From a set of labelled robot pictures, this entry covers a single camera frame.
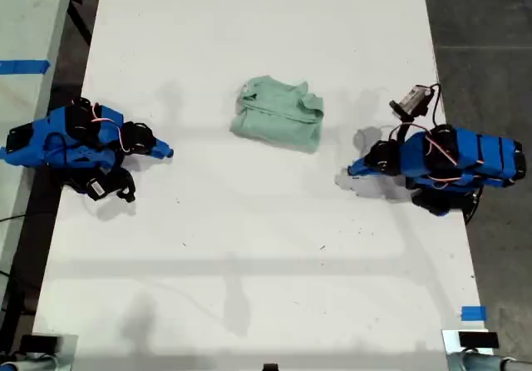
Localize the black metal bar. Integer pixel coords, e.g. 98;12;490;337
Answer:
66;0;93;47

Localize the metal mounting plate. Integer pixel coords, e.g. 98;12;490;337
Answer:
31;333;79;371
441;329;498;371

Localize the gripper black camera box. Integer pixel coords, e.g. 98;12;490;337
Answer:
85;166;137;204
389;83;436;121

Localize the grey metal tube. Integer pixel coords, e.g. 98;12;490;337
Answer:
448;350;532;371
0;354;63;371

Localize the long blue tape strip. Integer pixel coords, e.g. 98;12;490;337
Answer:
0;59;52;76

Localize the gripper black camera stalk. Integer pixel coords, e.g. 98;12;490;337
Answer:
392;112;416;141

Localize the gripper black camera cable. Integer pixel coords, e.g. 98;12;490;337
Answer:
427;82;442;130

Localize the pale green T-shirt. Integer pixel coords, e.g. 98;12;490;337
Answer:
229;75;325;155

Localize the blue tape patch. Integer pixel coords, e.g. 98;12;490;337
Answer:
461;305;487;322

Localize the pale side table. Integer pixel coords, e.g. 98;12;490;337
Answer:
0;0;77;305

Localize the black base cable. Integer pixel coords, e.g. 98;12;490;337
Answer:
464;179;486;226

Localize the small black box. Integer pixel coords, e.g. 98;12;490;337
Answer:
458;331;500;349
18;334;62;354

